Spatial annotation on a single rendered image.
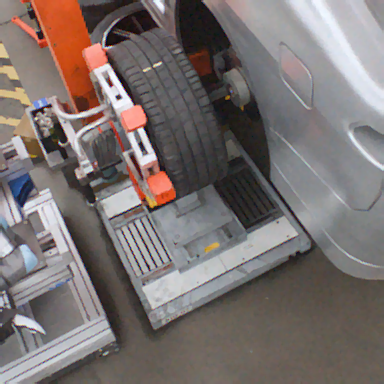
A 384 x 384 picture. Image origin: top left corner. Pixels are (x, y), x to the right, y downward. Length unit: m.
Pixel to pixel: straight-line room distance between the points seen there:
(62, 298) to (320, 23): 1.81
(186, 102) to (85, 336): 1.14
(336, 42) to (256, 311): 1.68
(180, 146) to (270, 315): 1.06
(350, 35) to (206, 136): 0.84
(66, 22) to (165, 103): 0.61
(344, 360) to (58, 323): 1.23
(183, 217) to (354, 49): 1.62
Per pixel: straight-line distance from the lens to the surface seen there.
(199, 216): 2.96
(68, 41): 2.64
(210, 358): 2.91
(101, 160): 2.25
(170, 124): 2.19
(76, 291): 2.91
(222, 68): 2.65
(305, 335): 2.94
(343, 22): 1.59
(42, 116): 3.06
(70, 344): 2.81
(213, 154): 2.30
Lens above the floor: 2.74
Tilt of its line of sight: 51 degrees down
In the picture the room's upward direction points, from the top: 11 degrees counter-clockwise
